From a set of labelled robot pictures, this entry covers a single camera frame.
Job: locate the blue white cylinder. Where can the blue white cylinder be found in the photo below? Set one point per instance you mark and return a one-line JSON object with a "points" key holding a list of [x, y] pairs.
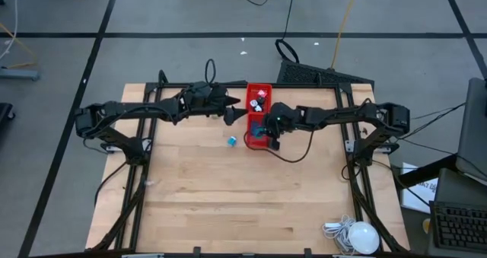
{"points": [[232, 141]]}

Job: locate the red pink small item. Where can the red pink small item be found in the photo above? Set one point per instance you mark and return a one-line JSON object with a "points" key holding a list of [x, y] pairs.
{"points": [[261, 94]]}

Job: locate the white power adapter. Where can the white power adapter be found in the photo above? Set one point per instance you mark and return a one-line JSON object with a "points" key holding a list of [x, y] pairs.
{"points": [[332, 225]]}

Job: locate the white dome lamp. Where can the white dome lamp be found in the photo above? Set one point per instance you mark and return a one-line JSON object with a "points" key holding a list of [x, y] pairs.
{"points": [[363, 237]]}

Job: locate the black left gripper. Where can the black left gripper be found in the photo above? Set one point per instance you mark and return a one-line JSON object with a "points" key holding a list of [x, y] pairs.
{"points": [[205, 100]]}

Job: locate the teal small box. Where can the teal small box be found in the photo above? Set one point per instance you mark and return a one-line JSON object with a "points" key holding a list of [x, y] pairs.
{"points": [[259, 133]]}

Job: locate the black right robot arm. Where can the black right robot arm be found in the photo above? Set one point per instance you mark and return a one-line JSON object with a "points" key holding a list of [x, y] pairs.
{"points": [[342, 115]]}

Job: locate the black computer keyboard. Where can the black computer keyboard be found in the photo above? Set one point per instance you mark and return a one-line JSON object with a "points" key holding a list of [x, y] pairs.
{"points": [[460, 227]]}

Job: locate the grey desk foot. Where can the grey desk foot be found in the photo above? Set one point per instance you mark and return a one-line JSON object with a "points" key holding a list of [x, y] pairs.
{"points": [[19, 74]]}

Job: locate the white paper sheet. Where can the white paper sheet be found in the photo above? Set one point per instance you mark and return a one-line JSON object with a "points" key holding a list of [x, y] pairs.
{"points": [[420, 193]]}

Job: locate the black aluminium table frame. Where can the black aluminium table frame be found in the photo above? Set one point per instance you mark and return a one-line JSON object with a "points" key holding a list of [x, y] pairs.
{"points": [[304, 86]]}

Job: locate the black perforated panel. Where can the black perforated panel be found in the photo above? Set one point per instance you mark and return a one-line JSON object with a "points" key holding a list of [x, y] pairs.
{"points": [[316, 75]]}

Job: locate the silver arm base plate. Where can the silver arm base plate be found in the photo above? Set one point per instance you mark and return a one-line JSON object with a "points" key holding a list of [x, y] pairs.
{"points": [[349, 145]]}

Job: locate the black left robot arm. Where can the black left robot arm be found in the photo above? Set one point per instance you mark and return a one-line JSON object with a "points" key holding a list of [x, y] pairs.
{"points": [[121, 109]]}

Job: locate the red plastic mesh basket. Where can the red plastic mesh basket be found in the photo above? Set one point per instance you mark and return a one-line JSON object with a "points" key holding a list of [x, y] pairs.
{"points": [[249, 142], [252, 92]]}

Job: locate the navy blue small box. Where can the navy blue small box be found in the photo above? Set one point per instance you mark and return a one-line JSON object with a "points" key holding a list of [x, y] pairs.
{"points": [[252, 126]]}

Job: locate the black round item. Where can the black round item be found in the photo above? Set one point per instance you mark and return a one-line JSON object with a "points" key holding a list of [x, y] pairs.
{"points": [[262, 100]]}

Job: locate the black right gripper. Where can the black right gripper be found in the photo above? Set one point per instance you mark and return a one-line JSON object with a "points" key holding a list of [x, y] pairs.
{"points": [[283, 117]]}

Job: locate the black diagonal strut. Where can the black diagonal strut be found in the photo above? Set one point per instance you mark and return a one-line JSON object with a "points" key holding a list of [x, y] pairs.
{"points": [[426, 170]]}

